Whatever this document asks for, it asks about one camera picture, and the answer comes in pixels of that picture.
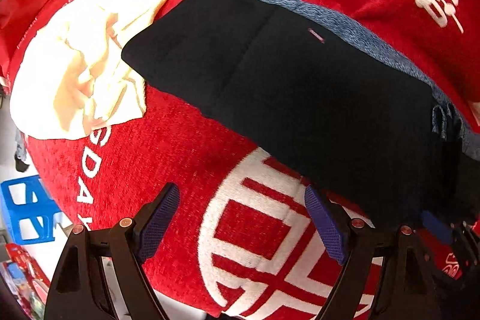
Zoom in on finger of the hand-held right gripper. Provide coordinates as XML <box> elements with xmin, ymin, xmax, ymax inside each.
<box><xmin>420</xmin><ymin>209</ymin><xmax>480</xmax><ymax>285</ymax></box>

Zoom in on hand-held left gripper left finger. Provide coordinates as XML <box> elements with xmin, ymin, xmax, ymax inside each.
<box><xmin>44</xmin><ymin>182</ymin><xmax>181</xmax><ymax>320</ymax></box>

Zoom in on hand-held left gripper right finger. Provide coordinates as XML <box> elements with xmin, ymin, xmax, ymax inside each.
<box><xmin>304</xmin><ymin>185</ymin><xmax>441</xmax><ymax>320</ymax></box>

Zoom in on black pants with blue trim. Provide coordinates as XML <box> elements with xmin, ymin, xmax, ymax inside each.
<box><xmin>121</xmin><ymin>0</ymin><xmax>480</xmax><ymax>231</ymax></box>

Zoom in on red printed blanket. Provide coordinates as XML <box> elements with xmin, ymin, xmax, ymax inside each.
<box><xmin>0</xmin><ymin>0</ymin><xmax>480</xmax><ymax>319</ymax></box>

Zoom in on red packages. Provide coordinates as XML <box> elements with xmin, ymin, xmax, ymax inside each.
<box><xmin>0</xmin><ymin>243</ymin><xmax>52</xmax><ymax>320</ymax></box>

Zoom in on blue plastic stool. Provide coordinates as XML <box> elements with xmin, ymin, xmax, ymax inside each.
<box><xmin>0</xmin><ymin>175</ymin><xmax>63</xmax><ymax>246</ymax></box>

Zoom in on dark small object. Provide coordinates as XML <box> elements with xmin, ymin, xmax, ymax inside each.
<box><xmin>14</xmin><ymin>130</ymin><xmax>30</xmax><ymax>174</ymax></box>

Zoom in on cream cloth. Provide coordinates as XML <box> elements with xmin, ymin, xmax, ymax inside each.
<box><xmin>9</xmin><ymin>0</ymin><xmax>185</xmax><ymax>141</ymax></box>

